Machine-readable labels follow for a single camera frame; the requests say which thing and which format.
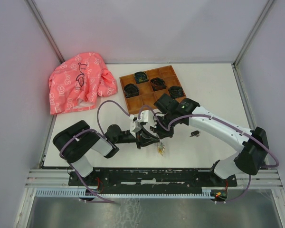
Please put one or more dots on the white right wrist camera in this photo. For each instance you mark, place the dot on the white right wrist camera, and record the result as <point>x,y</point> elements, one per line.
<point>145,116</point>

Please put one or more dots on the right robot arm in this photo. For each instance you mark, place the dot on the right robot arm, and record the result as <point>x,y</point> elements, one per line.
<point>250,146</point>

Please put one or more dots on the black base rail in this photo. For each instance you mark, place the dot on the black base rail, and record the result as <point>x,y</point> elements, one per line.
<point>151,180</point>

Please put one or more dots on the pink patterned cloth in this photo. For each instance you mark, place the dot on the pink patterned cloth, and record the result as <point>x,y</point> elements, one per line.
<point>75,85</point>

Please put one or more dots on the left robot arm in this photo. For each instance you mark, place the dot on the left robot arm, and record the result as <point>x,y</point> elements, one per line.
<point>78,141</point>

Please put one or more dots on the white cable duct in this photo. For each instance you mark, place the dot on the white cable duct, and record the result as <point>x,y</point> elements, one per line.
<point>83,193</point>

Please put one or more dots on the dark rolled tie orange flowers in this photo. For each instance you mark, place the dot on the dark rolled tie orange flowers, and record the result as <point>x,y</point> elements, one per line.
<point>158,84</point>

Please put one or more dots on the wooden compartment tray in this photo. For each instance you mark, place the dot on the wooden compartment tray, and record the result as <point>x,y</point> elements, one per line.
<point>146,94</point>

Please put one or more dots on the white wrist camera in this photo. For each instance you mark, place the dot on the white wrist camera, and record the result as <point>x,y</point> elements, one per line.
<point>145,116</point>
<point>135,124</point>

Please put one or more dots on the black headed key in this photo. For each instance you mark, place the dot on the black headed key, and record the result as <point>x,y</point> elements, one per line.
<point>195,133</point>

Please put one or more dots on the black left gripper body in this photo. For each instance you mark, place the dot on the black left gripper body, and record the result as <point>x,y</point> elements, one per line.
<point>138,139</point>

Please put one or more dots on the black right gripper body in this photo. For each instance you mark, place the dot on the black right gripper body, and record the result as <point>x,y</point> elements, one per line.
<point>170,131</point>

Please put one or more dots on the metal keyring with yellow grip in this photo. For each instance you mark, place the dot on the metal keyring with yellow grip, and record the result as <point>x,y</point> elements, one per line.
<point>160,145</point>

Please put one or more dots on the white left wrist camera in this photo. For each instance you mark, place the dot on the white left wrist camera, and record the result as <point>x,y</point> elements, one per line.
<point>135,124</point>

